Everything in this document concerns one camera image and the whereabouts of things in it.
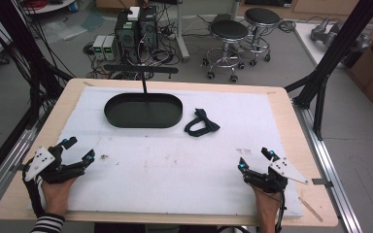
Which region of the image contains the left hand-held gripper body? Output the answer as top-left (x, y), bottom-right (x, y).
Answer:
top-left (23, 144), bottom-right (87, 184)

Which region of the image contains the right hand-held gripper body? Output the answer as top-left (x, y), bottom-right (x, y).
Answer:
top-left (245, 157), bottom-right (309, 194)

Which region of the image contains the black bow tie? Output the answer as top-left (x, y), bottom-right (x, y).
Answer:
top-left (184, 108), bottom-right (221, 138)

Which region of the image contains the black stand with oval tray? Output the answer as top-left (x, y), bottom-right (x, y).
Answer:
top-left (103, 63), bottom-right (184, 129)

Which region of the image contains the person's right hand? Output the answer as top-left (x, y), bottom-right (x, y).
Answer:
top-left (253, 187), bottom-right (284, 216)

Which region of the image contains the person's left hand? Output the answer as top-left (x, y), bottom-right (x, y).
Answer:
top-left (41, 177), bottom-right (79, 216)

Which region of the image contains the strip of brown tape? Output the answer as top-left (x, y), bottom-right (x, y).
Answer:
top-left (298, 196), bottom-right (324, 223)

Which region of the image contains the white foam mat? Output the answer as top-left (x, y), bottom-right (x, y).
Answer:
top-left (29, 85), bottom-right (304, 218)

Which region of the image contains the grey power supply unit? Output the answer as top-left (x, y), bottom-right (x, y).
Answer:
top-left (91, 34), bottom-right (107, 61)
top-left (102, 35), bottom-right (117, 61)

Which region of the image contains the black computer tower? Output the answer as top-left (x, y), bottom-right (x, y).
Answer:
top-left (138, 5), bottom-right (159, 52)
top-left (114, 11), bottom-right (141, 65)

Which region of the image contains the black round stool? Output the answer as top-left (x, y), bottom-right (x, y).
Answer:
top-left (242, 7), bottom-right (282, 67)
top-left (202, 19), bottom-right (251, 83)

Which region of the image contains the grey robot part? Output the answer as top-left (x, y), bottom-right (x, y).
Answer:
top-left (310, 17), bottom-right (373, 53)

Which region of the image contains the round white table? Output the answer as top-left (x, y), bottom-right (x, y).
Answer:
top-left (21, 0), bottom-right (80, 16)

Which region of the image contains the small white box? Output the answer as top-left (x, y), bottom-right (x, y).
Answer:
top-left (126, 6), bottom-right (141, 21)

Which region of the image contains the white table leg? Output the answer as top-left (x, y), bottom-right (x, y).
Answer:
top-left (174, 0), bottom-right (191, 63)

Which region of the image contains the thin black cable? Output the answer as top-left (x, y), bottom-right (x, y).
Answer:
top-left (255, 185), bottom-right (288, 233)

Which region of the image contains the black sleeved cable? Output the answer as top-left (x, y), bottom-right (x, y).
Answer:
top-left (21, 158), bottom-right (47, 218)

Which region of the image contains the aluminium rail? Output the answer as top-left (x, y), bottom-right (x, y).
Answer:
top-left (291, 100), bottom-right (364, 233)
top-left (0, 127), bottom-right (40, 218)

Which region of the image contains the grey metal bracket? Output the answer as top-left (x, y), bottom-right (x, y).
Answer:
top-left (311, 177), bottom-right (334, 189)

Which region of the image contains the black metal frame stand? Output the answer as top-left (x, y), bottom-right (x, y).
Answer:
top-left (284, 0), bottom-right (373, 142)
top-left (0, 0), bottom-right (76, 192)

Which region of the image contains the tangle of floor cables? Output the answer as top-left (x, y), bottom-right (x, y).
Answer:
top-left (83, 3), bottom-right (215, 81)

